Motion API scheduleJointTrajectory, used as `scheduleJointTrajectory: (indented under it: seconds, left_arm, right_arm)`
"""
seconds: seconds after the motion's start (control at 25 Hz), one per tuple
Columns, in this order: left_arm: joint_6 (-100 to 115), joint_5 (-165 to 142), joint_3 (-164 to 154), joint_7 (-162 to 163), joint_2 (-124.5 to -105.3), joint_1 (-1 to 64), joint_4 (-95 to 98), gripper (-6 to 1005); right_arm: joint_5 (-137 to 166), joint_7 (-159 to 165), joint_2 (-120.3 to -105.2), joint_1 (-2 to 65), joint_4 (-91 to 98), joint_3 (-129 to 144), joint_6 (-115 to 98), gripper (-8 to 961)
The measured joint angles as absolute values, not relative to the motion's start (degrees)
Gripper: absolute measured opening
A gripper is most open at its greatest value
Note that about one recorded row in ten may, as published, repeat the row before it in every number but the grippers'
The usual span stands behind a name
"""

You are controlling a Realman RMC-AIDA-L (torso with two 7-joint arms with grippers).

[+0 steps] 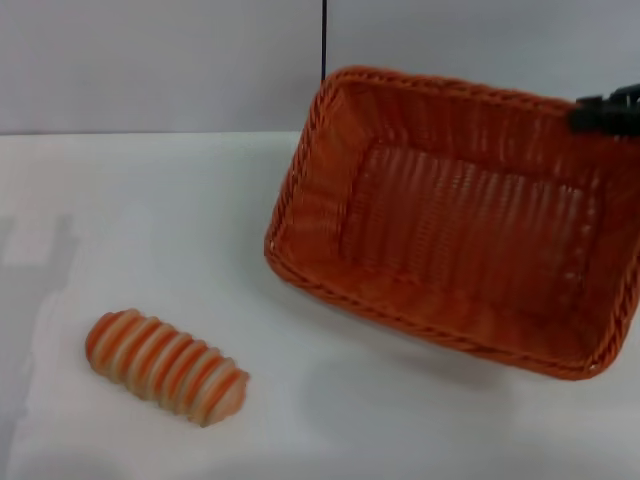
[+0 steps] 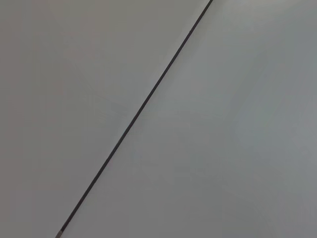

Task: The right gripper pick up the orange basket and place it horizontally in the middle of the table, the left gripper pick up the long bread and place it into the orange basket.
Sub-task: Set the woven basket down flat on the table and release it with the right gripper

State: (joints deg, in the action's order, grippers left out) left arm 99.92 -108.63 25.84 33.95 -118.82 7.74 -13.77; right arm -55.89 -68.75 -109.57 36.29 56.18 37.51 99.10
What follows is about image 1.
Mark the orange white striped bread roll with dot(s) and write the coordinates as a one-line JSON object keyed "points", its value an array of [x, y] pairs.
{"points": [[165, 365]]}

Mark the orange woven plastic basket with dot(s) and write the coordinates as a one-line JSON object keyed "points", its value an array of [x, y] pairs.
{"points": [[450, 240]]}

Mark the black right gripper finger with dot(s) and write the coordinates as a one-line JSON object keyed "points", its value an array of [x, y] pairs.
{"points": [[600, 117], [629, 93]]}

